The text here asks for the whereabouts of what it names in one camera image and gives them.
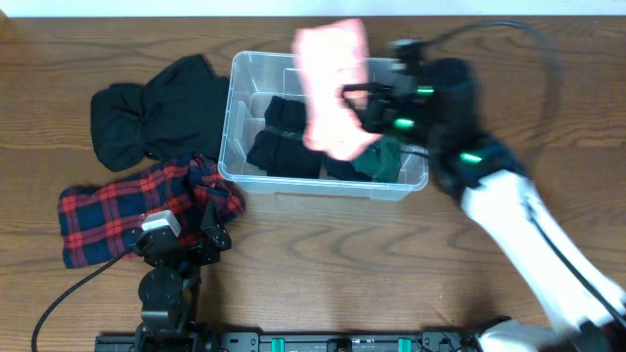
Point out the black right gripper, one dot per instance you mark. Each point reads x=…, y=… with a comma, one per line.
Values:
x=385, y=105

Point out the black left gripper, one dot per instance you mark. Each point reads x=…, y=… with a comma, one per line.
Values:
x=216, y=239

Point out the pink shirt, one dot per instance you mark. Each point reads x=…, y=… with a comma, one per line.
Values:
x=329, y=57

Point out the green garment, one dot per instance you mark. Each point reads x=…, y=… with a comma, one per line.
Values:
x=381, y=161

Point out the navy garment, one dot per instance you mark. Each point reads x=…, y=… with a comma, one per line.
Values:
x=344, y=171

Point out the black hooded garment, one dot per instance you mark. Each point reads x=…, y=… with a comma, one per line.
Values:
x=180, y=111

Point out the red navy plaid shirt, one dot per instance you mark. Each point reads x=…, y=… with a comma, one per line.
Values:
x=99, y=223

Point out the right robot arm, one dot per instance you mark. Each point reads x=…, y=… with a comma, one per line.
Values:
x=585, y=308

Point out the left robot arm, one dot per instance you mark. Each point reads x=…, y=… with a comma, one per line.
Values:
x=169, y=293

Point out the clear plastic storage bin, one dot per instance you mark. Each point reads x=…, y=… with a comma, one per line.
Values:
x=257, y=77

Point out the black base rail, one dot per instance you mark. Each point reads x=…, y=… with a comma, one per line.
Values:
x=429, y=341

